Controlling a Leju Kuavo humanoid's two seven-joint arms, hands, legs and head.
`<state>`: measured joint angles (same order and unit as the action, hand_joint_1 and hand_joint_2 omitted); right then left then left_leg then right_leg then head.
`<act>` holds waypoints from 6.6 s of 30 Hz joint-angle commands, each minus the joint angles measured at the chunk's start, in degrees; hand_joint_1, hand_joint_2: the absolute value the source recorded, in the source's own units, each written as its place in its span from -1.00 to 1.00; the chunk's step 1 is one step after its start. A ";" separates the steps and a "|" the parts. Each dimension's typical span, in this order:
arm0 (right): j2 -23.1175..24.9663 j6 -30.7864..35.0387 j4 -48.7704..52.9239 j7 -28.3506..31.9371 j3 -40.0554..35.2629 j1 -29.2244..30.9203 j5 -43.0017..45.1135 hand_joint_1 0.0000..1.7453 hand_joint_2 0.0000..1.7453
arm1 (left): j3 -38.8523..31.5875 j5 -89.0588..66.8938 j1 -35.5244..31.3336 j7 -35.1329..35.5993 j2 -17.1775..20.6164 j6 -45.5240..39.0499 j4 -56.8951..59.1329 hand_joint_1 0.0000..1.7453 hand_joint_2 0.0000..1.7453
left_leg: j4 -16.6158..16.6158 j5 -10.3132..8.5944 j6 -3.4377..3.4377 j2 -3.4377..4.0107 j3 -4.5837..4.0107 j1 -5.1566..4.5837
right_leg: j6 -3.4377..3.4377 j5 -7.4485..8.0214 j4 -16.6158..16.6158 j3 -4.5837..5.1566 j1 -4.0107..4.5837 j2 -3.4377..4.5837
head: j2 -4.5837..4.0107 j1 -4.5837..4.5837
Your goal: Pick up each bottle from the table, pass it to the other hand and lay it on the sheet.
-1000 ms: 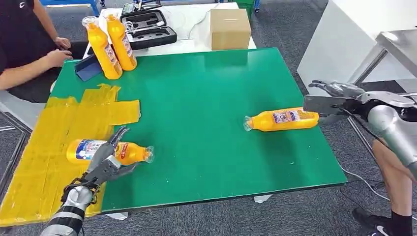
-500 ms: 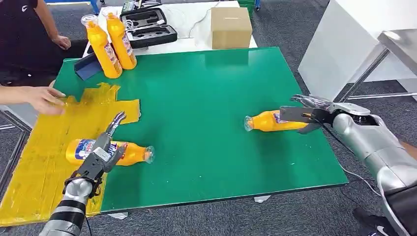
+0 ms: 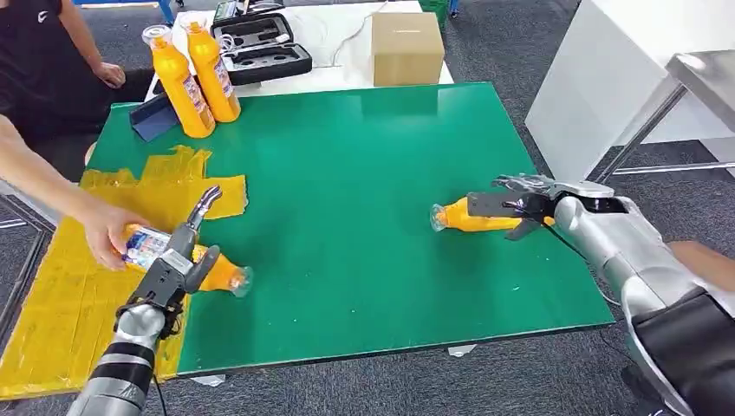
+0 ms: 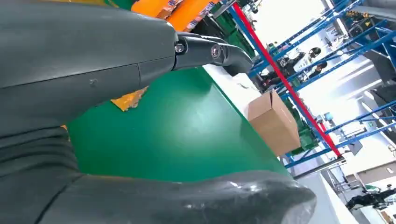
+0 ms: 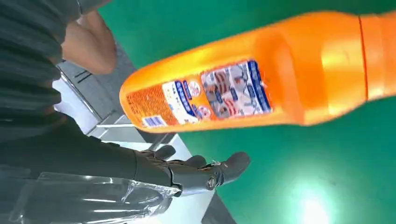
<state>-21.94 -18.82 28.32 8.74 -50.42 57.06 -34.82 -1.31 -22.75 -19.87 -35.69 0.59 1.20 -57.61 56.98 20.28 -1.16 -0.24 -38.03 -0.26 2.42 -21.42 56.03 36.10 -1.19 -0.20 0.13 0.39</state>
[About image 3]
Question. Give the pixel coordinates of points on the white table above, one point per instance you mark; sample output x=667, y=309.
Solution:
x=339, y=34

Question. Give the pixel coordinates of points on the yellow sheet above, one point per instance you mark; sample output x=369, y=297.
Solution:
x=63, y=321

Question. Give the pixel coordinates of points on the green mat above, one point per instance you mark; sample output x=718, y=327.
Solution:
x=356, y=201

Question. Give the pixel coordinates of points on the person's hand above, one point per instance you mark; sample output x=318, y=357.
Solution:
x=106, y=232

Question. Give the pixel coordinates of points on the white panel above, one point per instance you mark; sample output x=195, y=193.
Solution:
x=603, y=74

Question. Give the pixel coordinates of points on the dark device case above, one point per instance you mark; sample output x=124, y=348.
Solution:
x=247, y=8

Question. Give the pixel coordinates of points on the black open foam case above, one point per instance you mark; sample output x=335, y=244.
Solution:
x=261, y=52

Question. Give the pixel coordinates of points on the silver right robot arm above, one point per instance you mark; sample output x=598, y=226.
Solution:
x=643, y=258

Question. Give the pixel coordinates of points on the seated person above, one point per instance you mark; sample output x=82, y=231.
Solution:
x=40, y=69

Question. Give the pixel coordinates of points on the grey metal frame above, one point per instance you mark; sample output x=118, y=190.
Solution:
x=31, y=229

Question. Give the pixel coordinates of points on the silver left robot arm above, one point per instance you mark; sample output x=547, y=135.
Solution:
x=123, y=356

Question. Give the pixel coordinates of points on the steel bench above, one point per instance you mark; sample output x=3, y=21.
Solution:
x=709, y=74

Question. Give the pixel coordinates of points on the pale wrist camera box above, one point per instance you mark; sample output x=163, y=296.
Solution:
x=163, y=281
x=591, y=192

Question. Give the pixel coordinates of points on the blue metal frame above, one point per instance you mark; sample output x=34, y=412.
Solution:
x=120, y=2

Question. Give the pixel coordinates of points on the orange drink bottle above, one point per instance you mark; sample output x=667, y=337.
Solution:
x=184, y=92
x=213, y=69
x=146, y=247
x=482, y=223

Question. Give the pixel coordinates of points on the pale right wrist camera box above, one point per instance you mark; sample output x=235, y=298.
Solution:
x=591, y=192

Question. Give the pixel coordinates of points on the blue folding stand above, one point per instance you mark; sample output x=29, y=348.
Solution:
x=150, y=120

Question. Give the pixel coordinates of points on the cardboard box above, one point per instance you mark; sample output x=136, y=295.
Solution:
x=407, y=52

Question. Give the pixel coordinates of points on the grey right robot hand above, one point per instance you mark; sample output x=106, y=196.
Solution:
x=494, y=205

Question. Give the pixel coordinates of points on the green crate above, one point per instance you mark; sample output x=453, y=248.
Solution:
x=433, y=8

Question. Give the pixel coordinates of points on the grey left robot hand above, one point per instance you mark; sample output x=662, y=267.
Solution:
x=181, y=241

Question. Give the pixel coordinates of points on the white paper scrap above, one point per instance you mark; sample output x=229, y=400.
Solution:
x=461, y=350
x=208, y=380

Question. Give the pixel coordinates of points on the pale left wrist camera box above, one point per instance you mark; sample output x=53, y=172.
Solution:
x=163, y=281

